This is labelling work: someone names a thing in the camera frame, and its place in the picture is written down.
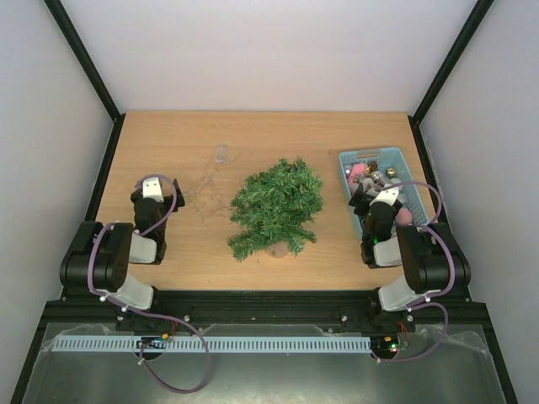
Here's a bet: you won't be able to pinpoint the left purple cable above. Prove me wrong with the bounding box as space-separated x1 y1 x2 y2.
88 174 211 395

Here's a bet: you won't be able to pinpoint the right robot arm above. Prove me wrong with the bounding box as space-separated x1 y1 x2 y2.
349 181 471 331

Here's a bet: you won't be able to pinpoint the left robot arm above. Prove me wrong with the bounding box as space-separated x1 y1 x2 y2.
59 174 189 329

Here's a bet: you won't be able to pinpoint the light blue plastic basket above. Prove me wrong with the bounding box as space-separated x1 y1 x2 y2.
339 147 430 225

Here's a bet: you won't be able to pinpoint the pink pompom ornament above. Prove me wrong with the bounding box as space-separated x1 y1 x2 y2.
395 208 413 226

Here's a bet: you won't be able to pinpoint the pink fluffy ornament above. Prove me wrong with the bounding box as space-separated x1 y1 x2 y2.
347 162 366 185

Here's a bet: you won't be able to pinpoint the clear string lights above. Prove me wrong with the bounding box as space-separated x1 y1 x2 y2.
185 143 243 228

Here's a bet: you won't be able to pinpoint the light blue cable duct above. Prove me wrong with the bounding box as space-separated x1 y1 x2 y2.
51 335 371 354

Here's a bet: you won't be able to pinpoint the black aluminium frame rail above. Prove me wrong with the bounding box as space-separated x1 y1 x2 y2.
41 289 492 333

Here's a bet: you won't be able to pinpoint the gold bell ornament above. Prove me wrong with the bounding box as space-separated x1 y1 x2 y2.
386 167 398 178

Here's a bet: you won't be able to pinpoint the small green christmas tree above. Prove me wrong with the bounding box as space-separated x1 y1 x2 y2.
227 157 324 262

